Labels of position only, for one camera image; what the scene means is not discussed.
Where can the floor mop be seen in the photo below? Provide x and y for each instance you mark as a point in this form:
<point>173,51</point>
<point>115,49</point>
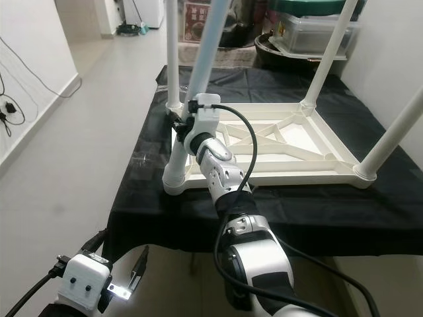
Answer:
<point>129,30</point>

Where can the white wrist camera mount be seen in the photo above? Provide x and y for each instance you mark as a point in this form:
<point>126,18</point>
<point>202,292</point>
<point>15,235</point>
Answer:
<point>87,281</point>
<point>205,113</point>

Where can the white plastic table leg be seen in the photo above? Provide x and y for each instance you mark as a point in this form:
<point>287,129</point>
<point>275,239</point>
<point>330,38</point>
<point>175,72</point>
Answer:
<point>390,139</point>
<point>330,56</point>
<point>205,59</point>
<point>173,53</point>

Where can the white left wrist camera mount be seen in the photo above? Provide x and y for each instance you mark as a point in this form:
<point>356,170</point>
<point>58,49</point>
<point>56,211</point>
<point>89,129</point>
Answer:
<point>87,281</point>

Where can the white plastic table top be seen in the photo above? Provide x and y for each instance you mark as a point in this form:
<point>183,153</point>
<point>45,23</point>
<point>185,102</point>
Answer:
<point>304,139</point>

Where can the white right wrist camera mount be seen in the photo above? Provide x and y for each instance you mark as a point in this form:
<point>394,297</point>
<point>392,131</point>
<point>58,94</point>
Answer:
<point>205,113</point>

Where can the orange lid storage box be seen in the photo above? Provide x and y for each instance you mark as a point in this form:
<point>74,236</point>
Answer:
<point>195,20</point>

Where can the clear plastic storage container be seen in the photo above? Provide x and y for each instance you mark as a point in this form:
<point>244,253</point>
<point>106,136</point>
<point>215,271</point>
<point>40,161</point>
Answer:
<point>310,34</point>

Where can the black bag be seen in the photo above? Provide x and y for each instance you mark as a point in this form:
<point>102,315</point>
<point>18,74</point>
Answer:
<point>238,30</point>

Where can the clear plastic tape piece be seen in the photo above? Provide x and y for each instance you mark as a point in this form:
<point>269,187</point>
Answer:
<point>149,158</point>

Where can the black power adapter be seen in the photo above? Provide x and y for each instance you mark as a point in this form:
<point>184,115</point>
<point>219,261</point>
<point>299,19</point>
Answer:
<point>10,107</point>

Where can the green round lid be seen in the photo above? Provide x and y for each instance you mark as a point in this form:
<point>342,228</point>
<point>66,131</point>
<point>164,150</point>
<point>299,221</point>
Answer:
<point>310,5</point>

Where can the black plastic table cover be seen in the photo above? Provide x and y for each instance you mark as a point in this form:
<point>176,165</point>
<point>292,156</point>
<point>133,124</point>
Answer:
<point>139,218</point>

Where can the beige patterned bench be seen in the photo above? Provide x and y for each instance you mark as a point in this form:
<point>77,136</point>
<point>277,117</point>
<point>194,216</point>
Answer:
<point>215,58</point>

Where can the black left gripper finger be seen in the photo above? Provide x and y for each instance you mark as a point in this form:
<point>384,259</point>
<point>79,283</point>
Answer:
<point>140,265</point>
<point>94,242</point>

